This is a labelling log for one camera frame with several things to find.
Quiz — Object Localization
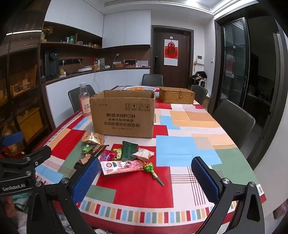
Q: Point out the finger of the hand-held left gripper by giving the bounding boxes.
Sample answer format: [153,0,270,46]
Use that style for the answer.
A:
[0,132,25,148]
[0,145,52,172]

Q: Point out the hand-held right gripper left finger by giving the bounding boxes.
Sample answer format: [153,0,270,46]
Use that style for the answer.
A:
[26,156,101,234]

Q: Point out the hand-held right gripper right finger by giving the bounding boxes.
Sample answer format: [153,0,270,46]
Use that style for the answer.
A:
[191,156,266,234]

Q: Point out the dark brown snack packet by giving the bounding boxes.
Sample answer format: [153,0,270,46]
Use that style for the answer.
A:
[74,144,109,170]

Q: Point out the pink candy packet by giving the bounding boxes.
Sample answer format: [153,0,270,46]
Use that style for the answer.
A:
[99,150,118,162]

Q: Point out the long pink snack packet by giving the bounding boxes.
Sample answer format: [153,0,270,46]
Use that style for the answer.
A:
[100,159,144,175]

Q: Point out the yellow green snack packet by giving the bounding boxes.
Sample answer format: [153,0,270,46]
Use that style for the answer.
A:
[113,147,123,161]

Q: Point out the dark green snack packet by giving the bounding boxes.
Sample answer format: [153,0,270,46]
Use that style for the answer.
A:
[121,141,138,161]

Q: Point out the green lollipop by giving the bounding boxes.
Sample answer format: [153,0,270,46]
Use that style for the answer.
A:
[143,162,165,187]

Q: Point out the white snack packet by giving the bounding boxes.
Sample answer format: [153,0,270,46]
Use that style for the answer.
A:
[131,147,155,162]

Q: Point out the brown cardboard box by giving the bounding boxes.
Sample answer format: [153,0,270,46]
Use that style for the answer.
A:
[89,89,156,138]

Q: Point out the gold snack packet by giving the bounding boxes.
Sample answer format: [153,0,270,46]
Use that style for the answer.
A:
[81,130,105,145]

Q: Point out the dark grey dining chair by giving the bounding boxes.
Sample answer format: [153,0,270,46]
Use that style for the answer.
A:
[142,74,163,86]
[191,85,208,105]
[213,99,256,150]
[68,85,96,113]

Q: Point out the pink drink bottle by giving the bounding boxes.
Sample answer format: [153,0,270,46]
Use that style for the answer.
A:
[79,82,91,117]

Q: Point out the black water dispenser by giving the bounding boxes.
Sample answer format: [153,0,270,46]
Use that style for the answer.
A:
[44,50,59,77]

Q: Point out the woven wicker basket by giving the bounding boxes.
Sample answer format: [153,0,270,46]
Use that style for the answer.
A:
[159,87,196,104]

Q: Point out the white lower counter cabinets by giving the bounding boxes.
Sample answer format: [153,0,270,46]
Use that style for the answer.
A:
[45,69,150,129]

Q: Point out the dark clothes pile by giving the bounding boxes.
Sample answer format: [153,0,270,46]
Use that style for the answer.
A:
[193,71,207,81]

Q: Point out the white plastic fruit basket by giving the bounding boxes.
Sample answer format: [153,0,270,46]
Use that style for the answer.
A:
[123,86,156,91]

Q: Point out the dark wooden door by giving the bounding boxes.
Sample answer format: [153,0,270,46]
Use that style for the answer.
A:
[151,25,194,87]

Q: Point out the black framed glass sliding door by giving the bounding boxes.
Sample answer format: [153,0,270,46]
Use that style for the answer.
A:
[215,17,251,117]

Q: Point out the red and white wall calendar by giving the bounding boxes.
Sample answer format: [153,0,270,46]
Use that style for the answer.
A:
[164,39,179,66]

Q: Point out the white upper wall cabinets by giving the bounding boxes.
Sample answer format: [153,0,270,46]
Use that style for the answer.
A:
[44,0,151,49]

